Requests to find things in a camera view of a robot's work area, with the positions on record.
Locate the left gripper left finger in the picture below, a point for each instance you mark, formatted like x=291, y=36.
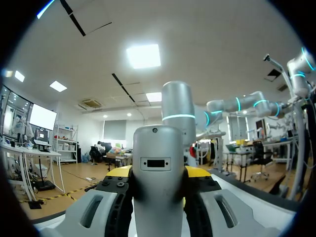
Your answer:
x=81, y=209

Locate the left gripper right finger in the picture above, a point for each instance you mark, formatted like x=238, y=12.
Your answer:
x=237, y=214

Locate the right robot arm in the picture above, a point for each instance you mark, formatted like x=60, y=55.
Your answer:
x=177, y=103

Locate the person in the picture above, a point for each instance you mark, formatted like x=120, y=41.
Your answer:
x=100, y=148

